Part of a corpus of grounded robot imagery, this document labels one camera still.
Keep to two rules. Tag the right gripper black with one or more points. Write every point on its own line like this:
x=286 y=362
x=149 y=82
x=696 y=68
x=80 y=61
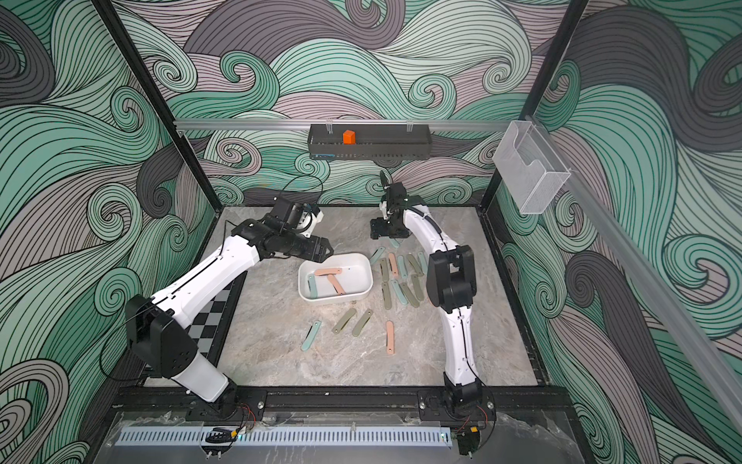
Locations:
x=385 y=231

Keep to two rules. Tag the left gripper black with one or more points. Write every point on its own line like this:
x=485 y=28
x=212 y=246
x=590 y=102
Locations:
x=319 y=255

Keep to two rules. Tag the pink folding knife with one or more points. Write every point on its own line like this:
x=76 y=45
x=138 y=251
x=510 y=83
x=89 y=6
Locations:
x=392 y=261
x=328 y=271

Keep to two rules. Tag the white storage box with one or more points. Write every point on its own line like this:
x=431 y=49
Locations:
x=340 y=279

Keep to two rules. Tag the mint knife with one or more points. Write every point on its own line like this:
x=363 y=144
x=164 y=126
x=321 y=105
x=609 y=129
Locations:
x=377 y=255
x=312 y=285
x=311 y=336
x=401 y=265
x=421 y=257

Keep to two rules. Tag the olive knife row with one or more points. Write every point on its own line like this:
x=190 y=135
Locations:
x=387 y=297
x=385 y=270

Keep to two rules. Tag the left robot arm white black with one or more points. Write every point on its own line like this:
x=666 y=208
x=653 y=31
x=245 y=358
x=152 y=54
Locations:
x=156 y=326

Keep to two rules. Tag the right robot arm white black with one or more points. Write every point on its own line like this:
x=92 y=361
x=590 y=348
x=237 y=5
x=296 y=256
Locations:
x=451 y=285

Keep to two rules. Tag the pink folding knife top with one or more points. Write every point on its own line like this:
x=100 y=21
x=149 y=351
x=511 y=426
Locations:
x=328 y=271

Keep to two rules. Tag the pink short knife in box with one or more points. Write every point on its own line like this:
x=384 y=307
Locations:
x=338 y=288

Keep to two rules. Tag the orange cube on shelf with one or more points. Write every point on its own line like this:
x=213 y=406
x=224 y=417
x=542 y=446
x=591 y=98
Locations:
x=349 y=137

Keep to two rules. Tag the checkerboard mat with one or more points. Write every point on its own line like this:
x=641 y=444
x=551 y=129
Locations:
x=211 y=325

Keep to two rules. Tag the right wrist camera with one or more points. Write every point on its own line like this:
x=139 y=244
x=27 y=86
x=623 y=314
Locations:
x=394 y=200

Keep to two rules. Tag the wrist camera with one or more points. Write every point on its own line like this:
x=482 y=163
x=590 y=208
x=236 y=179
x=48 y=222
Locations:
x=394 y=200
x=297 y=217

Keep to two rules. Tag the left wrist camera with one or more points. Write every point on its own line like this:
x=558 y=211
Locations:
x=297 y=217

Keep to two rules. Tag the black wall shelf tray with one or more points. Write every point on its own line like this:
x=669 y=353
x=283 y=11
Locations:
x=381 y=143

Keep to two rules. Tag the clear plastic wall bin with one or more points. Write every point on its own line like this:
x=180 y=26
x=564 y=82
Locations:
x=530 y=167

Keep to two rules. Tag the aluminium rail right wall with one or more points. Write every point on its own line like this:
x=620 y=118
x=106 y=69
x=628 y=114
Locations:
x=707 y=360

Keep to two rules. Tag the white slotted cable duct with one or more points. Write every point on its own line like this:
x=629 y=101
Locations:
x=308 y=436

